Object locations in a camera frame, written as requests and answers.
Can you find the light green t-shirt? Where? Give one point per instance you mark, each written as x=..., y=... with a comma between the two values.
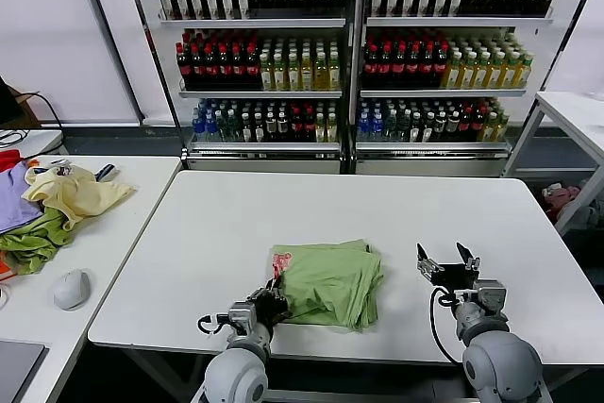
x=330, y=280

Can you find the small yellow drink bottle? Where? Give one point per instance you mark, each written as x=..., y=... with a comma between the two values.
x=488, y=129
x=500, y=129
x=321, y=129
x=332, y=129

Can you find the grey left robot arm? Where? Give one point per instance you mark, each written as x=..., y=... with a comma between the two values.
x=236, y=374

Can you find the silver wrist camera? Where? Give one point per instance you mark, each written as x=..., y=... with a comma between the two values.
x=491, y=297
x=243, y=315

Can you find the grey computer mouse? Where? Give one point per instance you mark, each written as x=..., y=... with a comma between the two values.
x=71, y=290

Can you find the crumpled olive green garment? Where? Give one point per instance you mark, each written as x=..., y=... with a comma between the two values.
x=33, y=242

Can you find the red-capped cola bottle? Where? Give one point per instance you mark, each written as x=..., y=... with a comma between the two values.
x=210, y=70
x=414, y=68
x=251, y=70
x=237, y=70
x=224, y=70
x=196, y=70
x=440, y=68
x=183, y=70
x=427, y=68
x=370, y=68
x=399, y=68
x=384, y=68

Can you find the orange cloth item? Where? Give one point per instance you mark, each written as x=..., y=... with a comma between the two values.
x=4, y=271

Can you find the white printed garment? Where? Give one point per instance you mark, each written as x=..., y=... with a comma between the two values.
x=61, y=169

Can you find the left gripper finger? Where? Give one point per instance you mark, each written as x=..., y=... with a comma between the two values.
x=284, y=305
x=273, y=285

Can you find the pink red cloth heap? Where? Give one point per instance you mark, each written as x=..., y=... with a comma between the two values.
x=559, y=195

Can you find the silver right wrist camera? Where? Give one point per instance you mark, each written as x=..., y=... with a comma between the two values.
x=491, y=297

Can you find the pale yellow garment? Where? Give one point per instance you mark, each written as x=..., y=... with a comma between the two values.
x=85, y=195

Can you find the white side table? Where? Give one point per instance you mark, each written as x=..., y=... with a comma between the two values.
x=571, y=115

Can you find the blue white striped item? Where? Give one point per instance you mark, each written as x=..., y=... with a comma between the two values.
x=107, y=172

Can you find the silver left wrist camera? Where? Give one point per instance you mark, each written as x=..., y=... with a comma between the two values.
x=243, y=315

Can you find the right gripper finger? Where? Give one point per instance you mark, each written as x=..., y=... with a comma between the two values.
x=429, y=268
x=473, y=263

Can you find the small blue water bottle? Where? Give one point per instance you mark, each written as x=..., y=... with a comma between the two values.
x=376, y=128
x=211, y=129
x=198, y=129
x=363, y=128

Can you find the dark grey laptop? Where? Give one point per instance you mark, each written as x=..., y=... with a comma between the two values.
x=19, y=365

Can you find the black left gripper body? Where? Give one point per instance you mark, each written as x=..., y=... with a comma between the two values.
x=270, y=306

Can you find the yellow juice bottle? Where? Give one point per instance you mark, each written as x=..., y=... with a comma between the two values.
x=279, y=75
x=321, y=75
x=494, y=73
x=451, y=73
x=523, y=73
x=508, y=73
x=465, y=73
x=293, y=75
x=266, y=75
x=307, y=75
x=480, y=73
x=334, y=75

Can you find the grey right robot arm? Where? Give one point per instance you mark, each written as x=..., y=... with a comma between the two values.
x=500, y=365

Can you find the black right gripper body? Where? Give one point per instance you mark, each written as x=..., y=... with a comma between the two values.
x=455, y=278

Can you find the red garment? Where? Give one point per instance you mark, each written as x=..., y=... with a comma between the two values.
x=8, y=160

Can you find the grey clothes heap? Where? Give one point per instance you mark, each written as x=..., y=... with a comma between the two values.
x=590, y=216

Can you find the small dark bottle white cap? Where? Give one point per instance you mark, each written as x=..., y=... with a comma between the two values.
x=440, y=128
x=427, y=129
x=282, y=128
x=414, y=129
x=453, y=128
x=270, y=128
x=245, y=129
x=258, y=129

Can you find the small red-capped dark bottle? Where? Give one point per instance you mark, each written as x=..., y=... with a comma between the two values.
x=464, y=127
x=476, y=127
x=296, y=128
x=308, y=128

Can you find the small green clear bottle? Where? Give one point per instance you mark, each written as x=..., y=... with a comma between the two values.
x=223, y=129
x=390, y=128
x=233, y=129
x=402, y=128

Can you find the lilac purple garment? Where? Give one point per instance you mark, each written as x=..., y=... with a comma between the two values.
x=11, y=200

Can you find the white drink shelf unit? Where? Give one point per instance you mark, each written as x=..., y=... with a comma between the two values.
x=458, y=21
x=250, y=23

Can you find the brown cardboard box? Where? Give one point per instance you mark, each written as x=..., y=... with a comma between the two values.
x=28, y=112

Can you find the black monitor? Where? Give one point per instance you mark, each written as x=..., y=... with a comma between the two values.
x=7, y=105

